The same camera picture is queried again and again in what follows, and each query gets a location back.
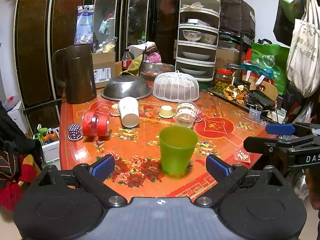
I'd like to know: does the green plastic cup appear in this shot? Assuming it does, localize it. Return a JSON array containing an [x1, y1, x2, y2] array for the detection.
[[159, 125, 198, 174]]

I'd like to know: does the white paper cup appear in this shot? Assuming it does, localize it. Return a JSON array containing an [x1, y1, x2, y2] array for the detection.
[[118, 96, 139, 128]]

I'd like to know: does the purple dotted cupcake liner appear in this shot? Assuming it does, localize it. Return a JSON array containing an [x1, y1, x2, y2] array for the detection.
[[67, 123, 83, 141]]

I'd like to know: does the red clear plastic jar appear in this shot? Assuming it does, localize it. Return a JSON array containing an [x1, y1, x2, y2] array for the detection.
[[82, 111, 110, 137]]

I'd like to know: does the beige canvas tote bag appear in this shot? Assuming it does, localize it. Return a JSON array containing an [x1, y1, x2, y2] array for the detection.
[[286, 0, 319, 98]]

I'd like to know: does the orange dotted cupcake liner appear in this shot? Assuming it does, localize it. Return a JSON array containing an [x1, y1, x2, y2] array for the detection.
[[110, 103, 120, 116]]

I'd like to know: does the clear jar with label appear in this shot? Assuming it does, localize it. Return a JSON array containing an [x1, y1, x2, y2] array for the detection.
[[175, 101, 199, 128]]

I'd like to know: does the green shopping bag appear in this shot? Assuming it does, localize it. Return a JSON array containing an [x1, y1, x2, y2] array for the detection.
[[251, 39, 289, 95]]

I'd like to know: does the black jacket on chair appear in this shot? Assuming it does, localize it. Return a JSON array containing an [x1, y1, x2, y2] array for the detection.
[[1, 106, 43, 189]]

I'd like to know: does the red-lid glass jar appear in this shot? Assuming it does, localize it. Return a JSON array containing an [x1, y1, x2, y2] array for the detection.
[[213, 68, 232, 94]]

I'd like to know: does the yellow cupcake liner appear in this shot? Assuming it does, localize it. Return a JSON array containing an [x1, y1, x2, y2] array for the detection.
[[159, 105, 173, 119]]

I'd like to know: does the steel colander bowl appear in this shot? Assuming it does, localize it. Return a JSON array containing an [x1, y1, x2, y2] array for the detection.
[[100, 75, 152, 101]]

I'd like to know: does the white mesh food cover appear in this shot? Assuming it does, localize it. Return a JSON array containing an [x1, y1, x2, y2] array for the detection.
[[152, 72, 200, 102]]

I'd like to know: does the dark brown pitcher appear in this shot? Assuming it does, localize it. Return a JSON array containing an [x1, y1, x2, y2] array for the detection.
[[52, 43, 97, 104]]

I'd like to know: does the cardboard box with label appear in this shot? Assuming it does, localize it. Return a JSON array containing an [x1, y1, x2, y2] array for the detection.
[[92, 52, 117, 88]]

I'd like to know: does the steel basin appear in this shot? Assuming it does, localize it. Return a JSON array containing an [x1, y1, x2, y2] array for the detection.
[[139, 62, 175, 81]]

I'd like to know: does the red-label bottle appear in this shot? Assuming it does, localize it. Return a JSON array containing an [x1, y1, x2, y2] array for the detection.
[[121, 48, 132, 71]]

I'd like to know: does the white stacked dish rack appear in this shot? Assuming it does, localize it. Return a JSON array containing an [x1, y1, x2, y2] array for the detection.
[[175, 0, 221, 81]]

